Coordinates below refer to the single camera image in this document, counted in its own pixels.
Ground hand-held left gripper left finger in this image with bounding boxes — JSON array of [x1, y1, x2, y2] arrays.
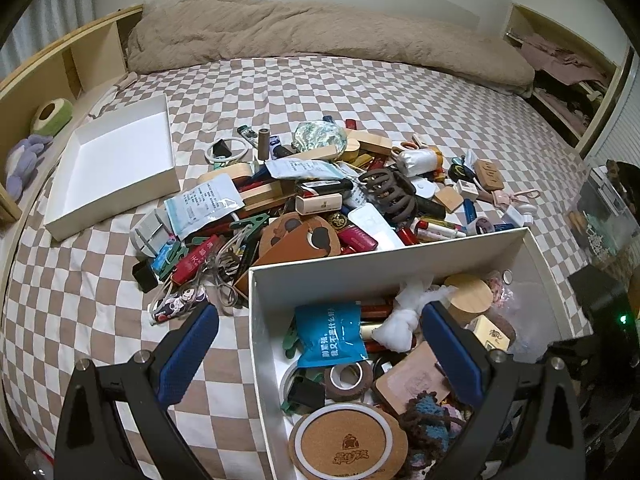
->
[[54, 304, 221, 480]]

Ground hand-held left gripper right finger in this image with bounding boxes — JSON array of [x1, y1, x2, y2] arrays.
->
[[421, 301, 586, 480]]

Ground white cardboard box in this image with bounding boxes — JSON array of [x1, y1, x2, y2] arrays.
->
[[248, 226, 596, 480]]

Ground green plastic clip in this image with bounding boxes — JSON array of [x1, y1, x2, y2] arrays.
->
[[232, 212, 271, 234]]

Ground small beige printed box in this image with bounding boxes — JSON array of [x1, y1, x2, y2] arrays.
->
[[470, 315, 517, 354]]

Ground cartoon printed tube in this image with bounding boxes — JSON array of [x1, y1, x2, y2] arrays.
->
[[150, 286, 210, 327]]

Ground pink square card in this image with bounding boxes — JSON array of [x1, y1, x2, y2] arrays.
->
[[372, 340, 453, 413]]

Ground round wooden lid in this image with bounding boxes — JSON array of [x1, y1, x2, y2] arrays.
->
[[444, 273, 494, 329]]

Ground white cotton wad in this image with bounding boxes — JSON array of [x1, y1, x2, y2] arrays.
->
[[375, 280, 442, 354]]

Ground pink floral scrunchie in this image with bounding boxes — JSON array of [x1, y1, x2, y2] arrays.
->
[[482, 270, 517, 307]]

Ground dark crocheted yarn scrunchie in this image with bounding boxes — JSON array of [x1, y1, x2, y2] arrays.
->
[[400, 392, 476, 480]]

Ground red printed pouch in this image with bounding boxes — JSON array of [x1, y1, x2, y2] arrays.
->
[[172, 242, 221, 286]]

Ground teal plastic clip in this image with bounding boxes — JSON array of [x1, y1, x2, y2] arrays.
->
[[152, 240, 189, 281]]

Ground white tape roll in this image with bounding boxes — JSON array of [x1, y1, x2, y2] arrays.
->
[[279, 364, 302, 402]]

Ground brown tape roll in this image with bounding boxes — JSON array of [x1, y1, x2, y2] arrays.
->
[[324, 360, 375, 402]]

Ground white red lip balm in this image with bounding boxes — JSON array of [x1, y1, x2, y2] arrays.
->
[[417, 220, 469, 239]]

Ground blue wipe packet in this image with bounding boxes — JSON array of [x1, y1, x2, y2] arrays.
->
[[294, 302, 364, 369]]

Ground grey felt organiser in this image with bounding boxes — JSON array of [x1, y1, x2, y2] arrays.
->
[[131, 210, 174, 256]]

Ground clear plastic storage box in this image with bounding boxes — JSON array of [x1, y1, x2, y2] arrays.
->
[[567, 160, 640, 262]]

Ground round cork coaster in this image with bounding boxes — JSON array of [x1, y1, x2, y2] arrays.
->
[[289, 402, 408, 480]]

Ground white flat rectangular box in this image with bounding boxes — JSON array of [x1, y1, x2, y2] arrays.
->
[[347, 207, 406, 249]]

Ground white text paper packet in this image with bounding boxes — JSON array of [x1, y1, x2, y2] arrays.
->
[[165, 172, 246, 241]]

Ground white charger plug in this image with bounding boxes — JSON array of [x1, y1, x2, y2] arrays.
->
[[502, 205, 534, 229]]

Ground light wooden square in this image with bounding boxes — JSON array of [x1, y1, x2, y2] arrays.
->
[[434, 186, 466, 213]]

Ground brown bear shaped board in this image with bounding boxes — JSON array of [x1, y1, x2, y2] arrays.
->
[[257, 212, 344, 266]]

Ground pink eyelash curler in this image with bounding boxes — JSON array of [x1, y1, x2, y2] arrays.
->
[[492, 189, 541, 209]]

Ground brown hair claw clip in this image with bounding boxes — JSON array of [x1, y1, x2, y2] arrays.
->
[[357, 167, 417, 224]]

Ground carved wooden plaque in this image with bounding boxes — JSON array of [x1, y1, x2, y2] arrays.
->
[[472, 159, 505, 191]]

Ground oval light wooden box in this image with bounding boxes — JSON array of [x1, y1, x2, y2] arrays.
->
[[197, 160, 254, 191]]

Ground silver white rolled pouch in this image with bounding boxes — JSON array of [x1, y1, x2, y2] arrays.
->
[[397, 147, 444, 176]]

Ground beige lipstick box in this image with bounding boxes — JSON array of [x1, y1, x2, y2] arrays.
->
[[295, 192, 344, 216]]

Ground shallow white box lid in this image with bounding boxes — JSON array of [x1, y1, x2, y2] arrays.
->
[[44, 92, 181, 242]]

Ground black rectangular tube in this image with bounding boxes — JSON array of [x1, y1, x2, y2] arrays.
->
[[300, 178, 354, 194]]

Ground pale blue flat packet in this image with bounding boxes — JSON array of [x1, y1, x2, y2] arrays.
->
[[265, 158, 339, 181]]

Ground white sliding door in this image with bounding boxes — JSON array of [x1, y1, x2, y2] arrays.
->
[[580, 55, 640, 173]]

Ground rectangular wooden block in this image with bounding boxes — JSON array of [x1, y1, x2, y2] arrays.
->
[[345, 130, 394, 156]]

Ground closet shelf unit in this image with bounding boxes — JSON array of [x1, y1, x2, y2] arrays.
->
[[502, 4, 627, 152]]

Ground purple plush toy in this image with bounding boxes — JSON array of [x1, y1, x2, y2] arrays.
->
[[5, 134, 54, 202]]

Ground iridescent green foil bag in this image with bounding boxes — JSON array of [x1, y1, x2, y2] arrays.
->
[[292, 121, 349, 154]]

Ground checkered bed sheet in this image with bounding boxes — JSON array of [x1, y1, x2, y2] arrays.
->
[[0, 55, 596, 480]]

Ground pink folded clothes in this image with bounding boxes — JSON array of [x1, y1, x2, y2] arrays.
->
[[520, 35, 609, 86]]

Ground wooden headboard shelf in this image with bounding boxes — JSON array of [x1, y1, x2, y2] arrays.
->
[[0, 4, 146, 226]]

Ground beige fluffy duvet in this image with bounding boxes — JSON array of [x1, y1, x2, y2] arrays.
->
[[125, 0, 536, 99]]

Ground grey white curtain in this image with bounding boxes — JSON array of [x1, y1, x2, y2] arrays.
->
[[10, 0, 101, 56]]

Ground white bangle ring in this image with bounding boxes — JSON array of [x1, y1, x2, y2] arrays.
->
[[207, 137, 250, 164]]

